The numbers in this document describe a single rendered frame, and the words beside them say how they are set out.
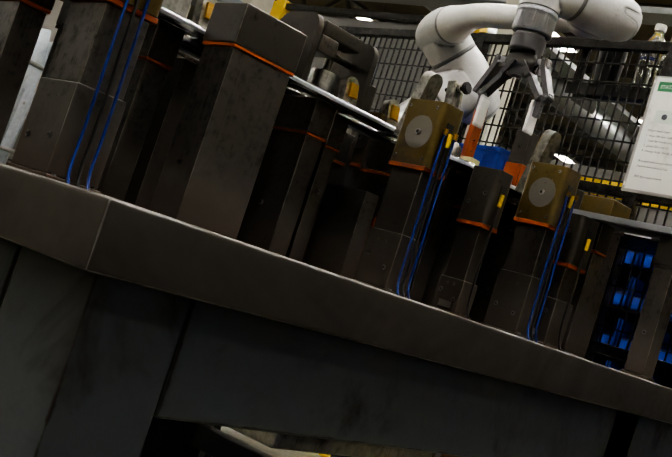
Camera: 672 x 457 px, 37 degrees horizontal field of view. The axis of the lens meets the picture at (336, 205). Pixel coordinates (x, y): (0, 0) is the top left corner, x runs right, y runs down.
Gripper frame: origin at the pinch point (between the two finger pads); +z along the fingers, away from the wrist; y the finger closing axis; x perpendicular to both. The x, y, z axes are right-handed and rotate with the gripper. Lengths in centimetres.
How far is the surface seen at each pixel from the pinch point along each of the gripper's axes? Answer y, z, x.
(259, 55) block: -21, 16, 83
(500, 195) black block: -20.8, 18.6, 20.3
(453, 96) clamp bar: 14.7, -4.7, 1.4
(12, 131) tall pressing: 768, 0, -261
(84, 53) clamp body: -22, 26, 109
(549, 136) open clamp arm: -17.9, 3.0, 7.4
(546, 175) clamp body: -20.8, 11.0, 8.5
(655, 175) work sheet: -7, -6, -54
